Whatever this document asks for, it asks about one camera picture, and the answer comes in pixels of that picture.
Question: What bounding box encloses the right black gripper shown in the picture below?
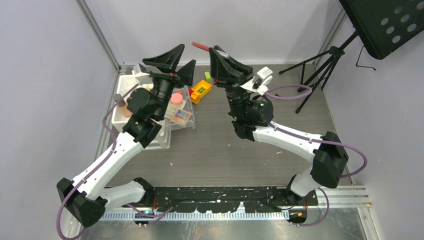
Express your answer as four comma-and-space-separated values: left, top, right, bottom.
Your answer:
209, 45, 255, 120

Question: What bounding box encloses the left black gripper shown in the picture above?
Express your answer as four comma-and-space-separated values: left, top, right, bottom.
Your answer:
142, 44, 195, 120

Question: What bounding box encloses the small pink round puff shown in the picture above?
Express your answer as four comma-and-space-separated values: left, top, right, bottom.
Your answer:
170, 92, 184, 105

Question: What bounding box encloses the red makeup pencil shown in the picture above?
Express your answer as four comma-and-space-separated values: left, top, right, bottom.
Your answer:
191, 41, 231, 61

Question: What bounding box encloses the eyeshadow palette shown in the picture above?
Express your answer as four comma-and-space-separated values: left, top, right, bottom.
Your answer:
171, 109, 192, 127

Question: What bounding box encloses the clear plastic drawer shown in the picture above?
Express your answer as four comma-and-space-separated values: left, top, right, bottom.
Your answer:
165, 86, 196, 131

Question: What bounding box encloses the foundation tube grey cap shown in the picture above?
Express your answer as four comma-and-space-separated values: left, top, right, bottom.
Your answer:
112, 93, 133, 118

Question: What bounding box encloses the white plastic drawer organizer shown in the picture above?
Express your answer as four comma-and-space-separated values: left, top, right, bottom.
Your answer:
111, 74, 171, 150

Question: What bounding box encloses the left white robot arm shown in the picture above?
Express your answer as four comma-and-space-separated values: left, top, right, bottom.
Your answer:
56, 44, 196, 228

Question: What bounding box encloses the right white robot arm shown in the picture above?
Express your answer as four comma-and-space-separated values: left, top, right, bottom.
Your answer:
207, 45, 349, 205

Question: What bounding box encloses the green toy block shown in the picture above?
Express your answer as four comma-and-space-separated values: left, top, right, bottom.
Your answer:
204, 71, 212, 83

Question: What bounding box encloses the yellow toy block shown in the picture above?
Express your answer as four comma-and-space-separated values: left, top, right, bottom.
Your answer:
189, 80, 212, 105

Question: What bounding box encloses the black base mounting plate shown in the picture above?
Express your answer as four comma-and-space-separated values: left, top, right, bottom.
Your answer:
121, 186, 319, 215

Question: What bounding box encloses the black tripod stand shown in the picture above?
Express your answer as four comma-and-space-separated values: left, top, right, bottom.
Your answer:
279, 0, 424, 114

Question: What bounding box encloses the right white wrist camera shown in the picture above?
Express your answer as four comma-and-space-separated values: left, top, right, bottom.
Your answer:
240, 66, 273, 96

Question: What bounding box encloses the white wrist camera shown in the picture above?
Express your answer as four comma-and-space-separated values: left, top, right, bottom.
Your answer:
132, 63, 150, 82
240, 66, 273, 96

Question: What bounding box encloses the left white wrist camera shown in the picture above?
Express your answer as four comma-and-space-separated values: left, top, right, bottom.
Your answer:
132, 63, 150, 82

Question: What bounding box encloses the aluminium rail frame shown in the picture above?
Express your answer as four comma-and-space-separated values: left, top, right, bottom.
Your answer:
70, 185, 372, 222

